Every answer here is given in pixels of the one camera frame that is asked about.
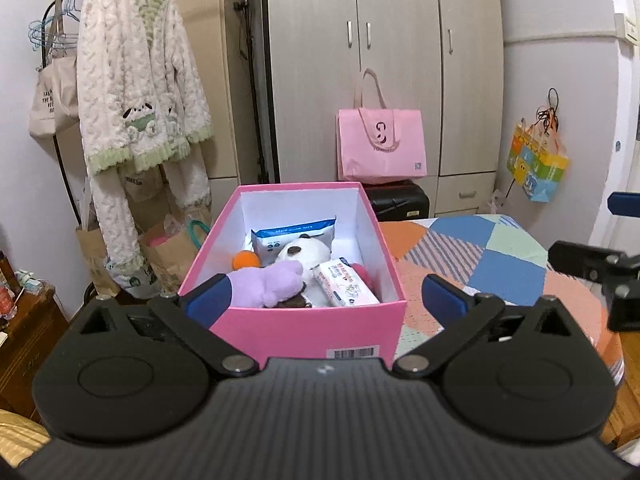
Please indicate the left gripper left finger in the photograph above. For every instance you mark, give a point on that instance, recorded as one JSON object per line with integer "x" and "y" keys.
{"x": 190, "y": 318}

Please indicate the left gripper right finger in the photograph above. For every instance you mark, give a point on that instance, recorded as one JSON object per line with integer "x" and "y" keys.
{"x": 464, "y": 318}

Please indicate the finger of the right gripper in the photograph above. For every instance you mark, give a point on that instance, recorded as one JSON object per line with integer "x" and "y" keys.
{"x": 580, "y": 261}
{"x": 624, "y": 204}

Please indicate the purple plush toy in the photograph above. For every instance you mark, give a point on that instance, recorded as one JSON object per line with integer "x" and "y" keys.
{"x": 266, "y": 287}

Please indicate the pink strawberry plush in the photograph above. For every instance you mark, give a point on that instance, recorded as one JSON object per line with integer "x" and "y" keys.
{"x": 363, "y": 274}

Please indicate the blue white tissue pack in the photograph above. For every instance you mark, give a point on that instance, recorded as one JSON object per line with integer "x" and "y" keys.
{"x": 268, "y": 243}

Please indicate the small white wipes pack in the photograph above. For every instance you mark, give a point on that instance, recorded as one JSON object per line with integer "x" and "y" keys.
{"x": 343, "y": 285}

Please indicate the white panda plush toy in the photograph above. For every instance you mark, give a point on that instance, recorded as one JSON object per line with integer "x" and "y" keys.
{"x": 309, "y": 252}

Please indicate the white door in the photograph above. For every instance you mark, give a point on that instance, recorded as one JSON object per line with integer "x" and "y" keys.
{"x": 610, "y": 231}

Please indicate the brown paper bag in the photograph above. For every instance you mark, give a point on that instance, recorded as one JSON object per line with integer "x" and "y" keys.
{"x": 168, "y": 257}

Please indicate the patchwork quilt bedspread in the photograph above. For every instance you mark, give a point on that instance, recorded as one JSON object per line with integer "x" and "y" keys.
{"x": 488, "y": 253}

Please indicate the pink storage box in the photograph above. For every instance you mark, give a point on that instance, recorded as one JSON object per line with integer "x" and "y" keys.
{"x": 296, "y": 329}

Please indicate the colourful paper gift bag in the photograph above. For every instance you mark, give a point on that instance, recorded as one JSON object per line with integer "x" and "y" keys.
{"x": 538, "y": 158}

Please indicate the black suitcase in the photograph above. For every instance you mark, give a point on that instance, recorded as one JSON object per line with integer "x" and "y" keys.
{"x": 398, "y": 201}

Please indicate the wooden side cabinet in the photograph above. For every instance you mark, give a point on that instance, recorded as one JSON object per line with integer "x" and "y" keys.
{"x": 32, "y": 323}

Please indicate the pink tote bag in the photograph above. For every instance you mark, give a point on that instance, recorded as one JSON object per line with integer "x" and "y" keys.
{"x": 379, "y": 145}

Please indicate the cream fuzzy cardigan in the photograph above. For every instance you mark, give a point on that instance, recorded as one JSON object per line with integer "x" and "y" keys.
{"x": 141, "y": 106}

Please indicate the beige canvas tote bag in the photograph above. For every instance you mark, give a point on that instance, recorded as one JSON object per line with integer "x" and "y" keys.
{"x": 55, "y": 104}

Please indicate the beige three-door wardrobe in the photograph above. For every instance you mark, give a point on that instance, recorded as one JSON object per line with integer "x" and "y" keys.
{"x": 442, "y": 57}

